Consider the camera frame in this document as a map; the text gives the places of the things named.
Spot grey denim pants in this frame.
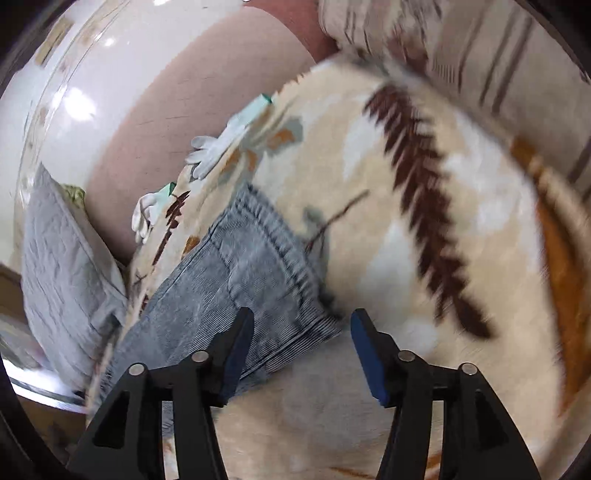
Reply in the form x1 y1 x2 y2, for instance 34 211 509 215
91 184 342 430

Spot grey quilted pillow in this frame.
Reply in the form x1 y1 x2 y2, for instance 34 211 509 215
21 166 127 391

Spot white work glove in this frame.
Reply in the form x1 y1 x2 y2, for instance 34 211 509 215
131 182 176 244
185 94 273 182

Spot beige leaf print blanket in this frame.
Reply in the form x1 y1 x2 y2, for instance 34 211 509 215
87 60 590 479

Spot beige striped pillow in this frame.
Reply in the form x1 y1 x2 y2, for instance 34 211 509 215
320 0 590 202

